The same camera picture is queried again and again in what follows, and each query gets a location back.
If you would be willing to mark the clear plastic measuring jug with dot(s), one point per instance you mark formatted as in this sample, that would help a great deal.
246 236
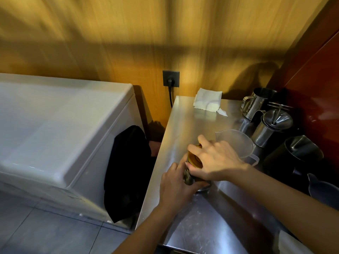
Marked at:
238 142

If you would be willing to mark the black cloth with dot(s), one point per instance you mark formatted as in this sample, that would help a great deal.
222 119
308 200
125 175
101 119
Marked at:
127 171

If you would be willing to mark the person's left hand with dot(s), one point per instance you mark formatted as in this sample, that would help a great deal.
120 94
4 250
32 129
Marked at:
172 190

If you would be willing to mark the steel milk pitcher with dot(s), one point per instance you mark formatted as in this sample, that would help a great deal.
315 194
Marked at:
255 103

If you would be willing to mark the white paper napkin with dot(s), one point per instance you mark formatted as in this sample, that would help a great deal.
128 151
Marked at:
208 99

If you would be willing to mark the dark wall socket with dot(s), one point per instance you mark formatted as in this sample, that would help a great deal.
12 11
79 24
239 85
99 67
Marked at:
171 76

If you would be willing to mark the person's left forearm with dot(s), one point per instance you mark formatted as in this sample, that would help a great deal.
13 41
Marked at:
148 230

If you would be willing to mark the white chest freezer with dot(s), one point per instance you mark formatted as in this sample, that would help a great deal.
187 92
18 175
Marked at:
53 134

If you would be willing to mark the grey-blue jug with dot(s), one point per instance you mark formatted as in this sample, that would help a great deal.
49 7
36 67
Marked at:
324 190

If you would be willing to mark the person's right hand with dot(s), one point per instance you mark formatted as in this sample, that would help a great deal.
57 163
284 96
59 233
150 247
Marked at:
219 161

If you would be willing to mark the steel pot with funnel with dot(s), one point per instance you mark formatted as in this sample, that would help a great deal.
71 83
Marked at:
272 126

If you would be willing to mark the person's right thumb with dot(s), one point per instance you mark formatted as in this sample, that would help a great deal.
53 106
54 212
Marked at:
193 171

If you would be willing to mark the golden tin can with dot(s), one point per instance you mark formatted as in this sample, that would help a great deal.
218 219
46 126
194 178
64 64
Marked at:
194 160

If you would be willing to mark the black pitcher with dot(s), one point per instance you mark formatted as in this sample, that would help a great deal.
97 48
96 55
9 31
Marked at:
294 158

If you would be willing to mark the person's right forearm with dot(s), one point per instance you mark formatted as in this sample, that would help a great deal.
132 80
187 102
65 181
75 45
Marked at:
291 206

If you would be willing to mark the person's left thumb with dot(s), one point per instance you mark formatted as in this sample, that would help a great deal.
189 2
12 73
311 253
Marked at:
198 185

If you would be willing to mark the person's right middle finger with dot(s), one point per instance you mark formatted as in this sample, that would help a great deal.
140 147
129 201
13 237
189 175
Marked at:
204 141

